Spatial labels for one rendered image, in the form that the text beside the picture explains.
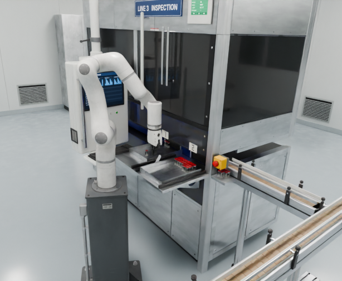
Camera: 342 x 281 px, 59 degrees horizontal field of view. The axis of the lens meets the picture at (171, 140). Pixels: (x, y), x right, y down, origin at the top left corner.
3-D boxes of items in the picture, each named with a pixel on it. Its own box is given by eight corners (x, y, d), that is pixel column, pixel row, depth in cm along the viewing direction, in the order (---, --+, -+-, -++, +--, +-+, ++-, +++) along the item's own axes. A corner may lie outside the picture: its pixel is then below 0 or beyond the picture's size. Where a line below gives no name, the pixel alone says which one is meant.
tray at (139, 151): (163, 143, 261) (163, 140, 260) (182, 153, 242) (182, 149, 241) (128, 151, 241) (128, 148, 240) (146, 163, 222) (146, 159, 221)
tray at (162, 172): (177, 160, 229) (177, 156, 228) (200, 173, 210) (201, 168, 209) (140, 171, 210) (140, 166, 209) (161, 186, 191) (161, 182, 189)
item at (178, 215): (156, 158, 448) (157, 100, 417) (275, 228, 297) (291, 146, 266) (93, 174, 390) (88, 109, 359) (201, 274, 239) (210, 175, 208)
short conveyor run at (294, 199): (219, 177, 214) (221, 156, 209) (233, 171, 223) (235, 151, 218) (310, 225, 164) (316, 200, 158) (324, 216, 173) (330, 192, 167)
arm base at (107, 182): (91, 194, 183) (89, 166, 177) (92, 179, 201) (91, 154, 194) (122, 192, 187) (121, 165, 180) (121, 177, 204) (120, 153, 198)
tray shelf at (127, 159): (160, 144, 265) (160, 141, 265) (216, 174, 214) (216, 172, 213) (110, 155, 238) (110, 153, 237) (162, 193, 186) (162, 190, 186)
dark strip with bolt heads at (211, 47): (201, 154, 212) (210, 34, 184) (206, 156, 209) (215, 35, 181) (200, 154, 211) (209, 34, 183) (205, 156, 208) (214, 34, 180)
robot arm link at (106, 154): (93, 163, 181) (91, 125, 173) (99, 151, 199) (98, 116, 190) (113, 163, 182) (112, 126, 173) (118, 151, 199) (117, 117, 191)
